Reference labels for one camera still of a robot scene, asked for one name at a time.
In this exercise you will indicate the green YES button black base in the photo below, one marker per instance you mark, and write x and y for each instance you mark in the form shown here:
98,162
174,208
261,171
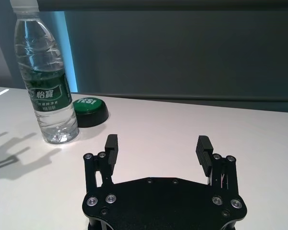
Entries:
93,115

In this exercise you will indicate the clear water bottle green label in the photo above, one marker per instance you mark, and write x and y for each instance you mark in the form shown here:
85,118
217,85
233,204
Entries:
45,72

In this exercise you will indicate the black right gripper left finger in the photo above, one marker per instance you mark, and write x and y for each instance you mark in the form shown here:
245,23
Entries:
110,158

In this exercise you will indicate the grey blind bottom rail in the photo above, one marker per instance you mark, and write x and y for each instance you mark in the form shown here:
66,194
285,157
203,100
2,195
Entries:
158,4

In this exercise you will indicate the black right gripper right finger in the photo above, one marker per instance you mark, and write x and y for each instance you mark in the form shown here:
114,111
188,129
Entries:
204,155

